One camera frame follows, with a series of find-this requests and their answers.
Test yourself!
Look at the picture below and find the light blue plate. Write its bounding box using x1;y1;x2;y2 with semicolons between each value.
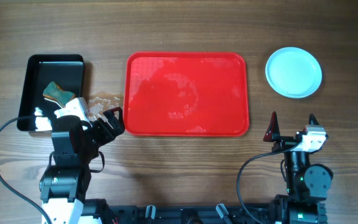
265;47;323;98

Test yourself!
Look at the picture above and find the green yellow sponge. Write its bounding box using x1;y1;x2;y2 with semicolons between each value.
42;82;76;108

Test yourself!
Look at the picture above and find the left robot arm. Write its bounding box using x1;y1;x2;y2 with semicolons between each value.
40;107;125;224

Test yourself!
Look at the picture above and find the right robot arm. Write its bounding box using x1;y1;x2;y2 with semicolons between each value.
264;112;333;224

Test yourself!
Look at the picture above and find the red plastic tray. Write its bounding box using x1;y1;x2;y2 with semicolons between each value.
124;52;250;137

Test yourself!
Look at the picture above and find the black water basin tray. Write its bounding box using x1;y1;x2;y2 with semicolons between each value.
19;54;85;117

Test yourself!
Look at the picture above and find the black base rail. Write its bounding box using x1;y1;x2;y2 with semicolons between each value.
79;199;328;224

